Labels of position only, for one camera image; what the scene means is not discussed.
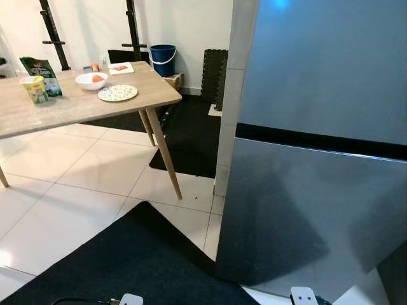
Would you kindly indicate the silver two-door fridge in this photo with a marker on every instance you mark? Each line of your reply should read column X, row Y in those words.
column 318, row 190

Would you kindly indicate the black foam mat stack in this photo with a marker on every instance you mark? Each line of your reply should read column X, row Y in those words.
column 213, row 76

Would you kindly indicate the small wooden box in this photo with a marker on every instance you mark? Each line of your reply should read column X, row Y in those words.
column 174, row 81

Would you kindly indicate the blue bucket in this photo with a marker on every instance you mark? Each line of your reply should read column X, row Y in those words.
column 163, row 62

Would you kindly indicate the white cutting board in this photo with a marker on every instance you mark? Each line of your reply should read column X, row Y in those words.
column 127, row 70

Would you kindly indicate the white patterned plate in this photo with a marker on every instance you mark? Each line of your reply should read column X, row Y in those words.
column 117, row 93

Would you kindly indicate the black chair back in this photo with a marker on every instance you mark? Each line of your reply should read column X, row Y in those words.
column 127, row 56

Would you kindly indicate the black stand pole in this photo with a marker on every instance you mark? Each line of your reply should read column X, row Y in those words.
column 133, row 32
column 54, row 35

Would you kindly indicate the orange fruit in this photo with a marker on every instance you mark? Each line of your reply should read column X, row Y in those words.
column 96, row 78

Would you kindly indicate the white bowl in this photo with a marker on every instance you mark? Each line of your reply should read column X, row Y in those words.
column 86, row 82

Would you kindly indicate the light wooden table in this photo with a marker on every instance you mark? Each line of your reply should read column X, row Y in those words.
column 70, row 105

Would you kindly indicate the green snack bag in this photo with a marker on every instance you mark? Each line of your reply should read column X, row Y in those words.
column 46, row 71

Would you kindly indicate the yellow green paper cup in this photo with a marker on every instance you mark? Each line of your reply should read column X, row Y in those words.
column 35, row 90

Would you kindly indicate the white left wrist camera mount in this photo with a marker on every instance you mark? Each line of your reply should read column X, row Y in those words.
column 131, row 300

